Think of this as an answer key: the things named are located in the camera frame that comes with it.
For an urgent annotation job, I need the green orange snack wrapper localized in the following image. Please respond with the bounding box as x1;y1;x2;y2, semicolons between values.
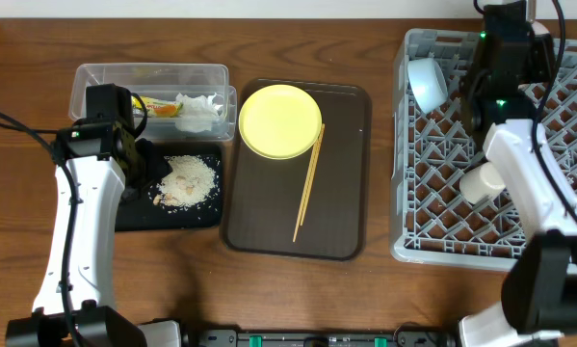
132;95;182;118

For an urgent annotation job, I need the light blue bowl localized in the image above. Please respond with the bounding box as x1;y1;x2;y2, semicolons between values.
407;58;449;114

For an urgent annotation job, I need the pale green cup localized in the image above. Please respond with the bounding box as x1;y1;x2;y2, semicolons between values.
459;162;506;204

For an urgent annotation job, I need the yellow plate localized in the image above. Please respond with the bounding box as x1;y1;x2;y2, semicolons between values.
239;84;323;160

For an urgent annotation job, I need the wooden chopstick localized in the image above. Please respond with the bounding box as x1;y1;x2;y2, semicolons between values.
292;124;326;243
299;124;326;227

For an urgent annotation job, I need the white bowl with rice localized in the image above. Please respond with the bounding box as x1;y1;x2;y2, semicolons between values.
532;21;552;40

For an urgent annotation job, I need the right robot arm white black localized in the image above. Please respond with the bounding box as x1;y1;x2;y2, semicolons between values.
459;14;577;346

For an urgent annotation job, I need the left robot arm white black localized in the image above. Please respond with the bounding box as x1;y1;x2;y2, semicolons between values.
6;120;182;346

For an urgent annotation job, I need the black food waste tray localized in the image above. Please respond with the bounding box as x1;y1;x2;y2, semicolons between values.
116;142;223;232

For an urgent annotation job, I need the clear plastic waste bin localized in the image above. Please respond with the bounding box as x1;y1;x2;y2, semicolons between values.
69;63;237;142

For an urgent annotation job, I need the grey dishwasher rack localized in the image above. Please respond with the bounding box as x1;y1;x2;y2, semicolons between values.
390;29;577;272

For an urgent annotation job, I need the spilled rice pile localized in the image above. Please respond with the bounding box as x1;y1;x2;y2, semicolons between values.
152;155;219;210

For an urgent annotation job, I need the crumpled white tissue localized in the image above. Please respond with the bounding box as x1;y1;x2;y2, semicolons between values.
174;93;224;133

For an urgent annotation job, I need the dark brown serving tray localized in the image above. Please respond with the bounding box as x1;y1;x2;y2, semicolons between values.
221;81;372;261

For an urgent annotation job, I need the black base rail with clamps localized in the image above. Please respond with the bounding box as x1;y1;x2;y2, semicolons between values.
182;322;460;347

